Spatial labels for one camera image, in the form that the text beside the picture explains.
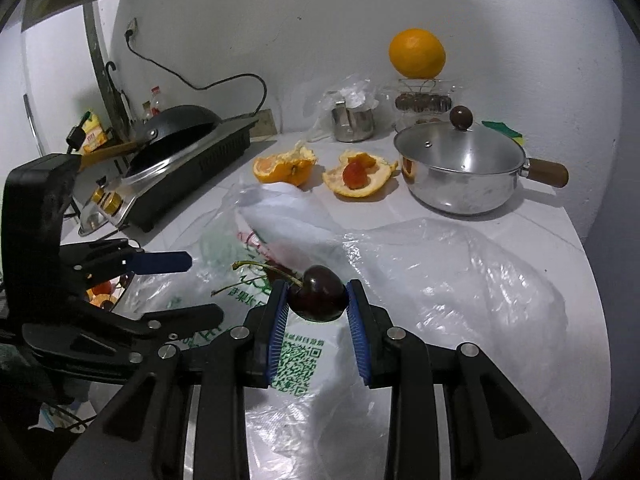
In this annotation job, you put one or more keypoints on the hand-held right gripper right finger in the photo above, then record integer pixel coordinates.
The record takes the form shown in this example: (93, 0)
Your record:
(357, 330)

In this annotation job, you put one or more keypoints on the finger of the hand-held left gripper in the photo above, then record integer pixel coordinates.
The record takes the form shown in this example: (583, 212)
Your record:
(185, 317)
(160, 262)

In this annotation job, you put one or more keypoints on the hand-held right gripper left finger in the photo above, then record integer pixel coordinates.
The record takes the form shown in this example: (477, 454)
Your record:
(277, 330)

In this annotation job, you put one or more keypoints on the white plate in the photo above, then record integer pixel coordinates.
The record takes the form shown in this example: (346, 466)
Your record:
(126, 287)

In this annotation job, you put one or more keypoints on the red strawberry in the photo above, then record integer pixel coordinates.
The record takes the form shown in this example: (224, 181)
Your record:
(103, 288)

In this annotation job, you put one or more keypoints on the small orange segment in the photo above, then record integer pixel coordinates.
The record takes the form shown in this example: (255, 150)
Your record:
(101, 302)

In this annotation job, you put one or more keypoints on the clear printed plastic bag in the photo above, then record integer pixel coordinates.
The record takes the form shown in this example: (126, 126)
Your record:
(450, 285)

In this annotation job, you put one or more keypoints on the large steel lid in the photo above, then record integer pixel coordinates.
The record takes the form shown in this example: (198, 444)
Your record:
(92, 220)

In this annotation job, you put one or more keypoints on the yellow detergent bottle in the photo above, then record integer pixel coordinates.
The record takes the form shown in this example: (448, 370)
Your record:
(95, 135)

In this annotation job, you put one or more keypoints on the silver induction cooker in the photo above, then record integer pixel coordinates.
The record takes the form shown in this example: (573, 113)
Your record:
(200, 160)

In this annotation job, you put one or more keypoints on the black umbrella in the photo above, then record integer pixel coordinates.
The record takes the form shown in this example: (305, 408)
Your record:
(122, 105)

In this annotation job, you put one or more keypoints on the half peeled orange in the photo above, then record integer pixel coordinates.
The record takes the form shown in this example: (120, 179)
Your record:
(282, 167)

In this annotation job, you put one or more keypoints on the strawberry on orange peel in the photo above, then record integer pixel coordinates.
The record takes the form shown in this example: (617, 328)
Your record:
(354, 175)

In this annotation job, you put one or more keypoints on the orange peel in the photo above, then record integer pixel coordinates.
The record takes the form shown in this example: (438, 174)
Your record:
(380, 175)

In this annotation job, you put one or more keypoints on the grey vertical pipe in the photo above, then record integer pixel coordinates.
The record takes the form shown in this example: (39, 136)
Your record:
(97, 60)

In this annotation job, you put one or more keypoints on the red cap bottle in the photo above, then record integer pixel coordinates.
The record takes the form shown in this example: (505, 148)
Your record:
(156, 100)

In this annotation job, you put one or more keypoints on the steel cup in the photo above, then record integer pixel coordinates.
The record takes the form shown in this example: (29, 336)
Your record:
(352, 125)

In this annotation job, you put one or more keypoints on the steel pot lid wooden knob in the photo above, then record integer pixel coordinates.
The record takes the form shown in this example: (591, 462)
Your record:
(460, 145)

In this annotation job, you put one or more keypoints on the clear container with cherries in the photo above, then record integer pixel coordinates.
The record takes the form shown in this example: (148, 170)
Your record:
(422, 102)

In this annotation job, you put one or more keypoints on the crumpled clear plastic bag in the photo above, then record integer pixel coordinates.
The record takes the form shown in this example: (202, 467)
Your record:
(352, 90)

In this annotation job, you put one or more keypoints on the yellow green sponge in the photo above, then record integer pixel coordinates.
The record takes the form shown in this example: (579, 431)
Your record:
(502, 130)

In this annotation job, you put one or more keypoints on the whole orange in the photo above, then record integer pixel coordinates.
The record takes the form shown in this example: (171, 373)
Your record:
(417, 53)

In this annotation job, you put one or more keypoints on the wall outlet with cooker plug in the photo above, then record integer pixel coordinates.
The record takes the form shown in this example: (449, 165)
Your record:
(131, 29)

